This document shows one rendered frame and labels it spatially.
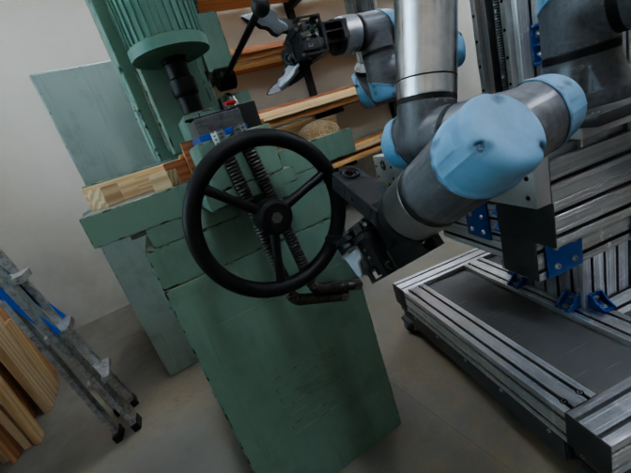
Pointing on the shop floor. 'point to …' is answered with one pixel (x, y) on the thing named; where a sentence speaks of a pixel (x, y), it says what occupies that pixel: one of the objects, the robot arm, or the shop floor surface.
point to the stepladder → (11, 295)
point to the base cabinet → (290, 364)
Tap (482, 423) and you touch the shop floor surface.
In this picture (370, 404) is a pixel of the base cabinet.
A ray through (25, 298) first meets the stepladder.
